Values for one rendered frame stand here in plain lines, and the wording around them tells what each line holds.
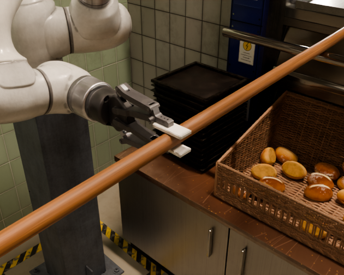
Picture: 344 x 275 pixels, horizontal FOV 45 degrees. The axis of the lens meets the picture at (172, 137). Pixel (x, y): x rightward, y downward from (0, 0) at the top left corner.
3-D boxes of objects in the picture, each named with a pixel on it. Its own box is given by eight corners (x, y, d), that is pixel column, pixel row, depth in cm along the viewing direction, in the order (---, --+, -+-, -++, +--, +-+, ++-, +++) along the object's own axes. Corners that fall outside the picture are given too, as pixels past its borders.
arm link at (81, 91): (102, 106, 96) (119, 114, 93) (70, 120, 90) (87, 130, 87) (99, 70, 91) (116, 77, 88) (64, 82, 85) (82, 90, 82)
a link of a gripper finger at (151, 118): (126, 107, 85) (125, 101, 84) (165, 117, 78) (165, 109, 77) (112, 114, 83) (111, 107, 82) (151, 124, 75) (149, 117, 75)
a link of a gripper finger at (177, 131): (163, 121, 78) (163, 117, 78) (191, 133, 74) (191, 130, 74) (152, 127, 76) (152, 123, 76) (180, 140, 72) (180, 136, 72)
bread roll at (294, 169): (301, 182, 157) (304, 184, 162) (308, 166, 157) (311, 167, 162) (277, 173, 163) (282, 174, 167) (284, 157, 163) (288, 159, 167)
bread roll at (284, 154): (300, 155, 165) (292, 165, 164) (299, 161, 171) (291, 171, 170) (278, 142, 170) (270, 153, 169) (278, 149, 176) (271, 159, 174)
